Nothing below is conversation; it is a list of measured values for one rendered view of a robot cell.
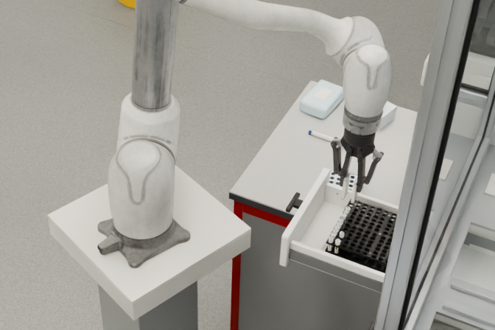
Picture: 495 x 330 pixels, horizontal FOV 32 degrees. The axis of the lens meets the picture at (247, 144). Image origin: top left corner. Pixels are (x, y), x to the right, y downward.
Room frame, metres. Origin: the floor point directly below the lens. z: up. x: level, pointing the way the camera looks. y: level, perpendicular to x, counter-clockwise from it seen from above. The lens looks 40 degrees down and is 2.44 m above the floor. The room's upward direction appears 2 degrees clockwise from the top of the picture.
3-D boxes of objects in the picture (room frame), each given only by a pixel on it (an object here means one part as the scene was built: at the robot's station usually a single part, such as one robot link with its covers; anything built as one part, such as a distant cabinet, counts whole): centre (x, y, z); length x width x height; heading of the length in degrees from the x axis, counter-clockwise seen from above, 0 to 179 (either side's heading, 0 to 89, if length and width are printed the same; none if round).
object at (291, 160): (1.96, -0.34, 0.38); 0.62 x 0.58 x 0.76; 156
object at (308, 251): (1.51, -0.35, 0.86); 0.40 x 0.26 x 0.06; 66
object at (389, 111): (2.17, -0.39, 0.79); 0.13 x 0.09 x 0.05; 50
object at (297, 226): (1.59, -0.16, 0.87); 0.29 x 0.02 x 0.11; 156
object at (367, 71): (1.60, -0.27, 1.32); 0.13 x 0.11 x 0.16; 1
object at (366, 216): (1.51, -0.34, 0.87); 0.22 x 0.18 x 0.06; 66
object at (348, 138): (1.58, -0.27, 1.14); 0.08 x 0.07 x 0.09; 66
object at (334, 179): (1.81, -0.27, 0.78); 0.12 x 0.08 x 0.04; 78
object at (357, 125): (1.58, -0.27, 1.21); 0.09 x 0.09 x 0.06
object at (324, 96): (2.22, -0.24, 0.78); 0.15 x 0.10 x 0.04; 150
